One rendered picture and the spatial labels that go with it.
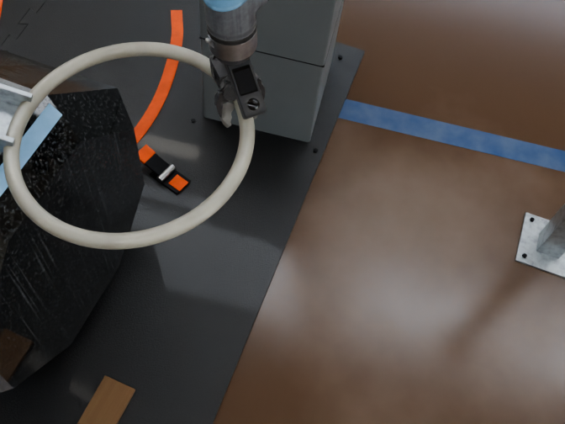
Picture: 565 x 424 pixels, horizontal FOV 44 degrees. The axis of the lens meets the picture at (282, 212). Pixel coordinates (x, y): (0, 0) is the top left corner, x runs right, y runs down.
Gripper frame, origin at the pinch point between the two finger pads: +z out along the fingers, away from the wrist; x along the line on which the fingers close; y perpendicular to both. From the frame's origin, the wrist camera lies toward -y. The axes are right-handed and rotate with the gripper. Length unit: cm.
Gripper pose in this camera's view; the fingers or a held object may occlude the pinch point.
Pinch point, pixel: (241, 121)
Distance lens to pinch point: 147.1
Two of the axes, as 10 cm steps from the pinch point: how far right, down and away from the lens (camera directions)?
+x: -9.2, 3.3, -2.0
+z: 0.0, 5.1, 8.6
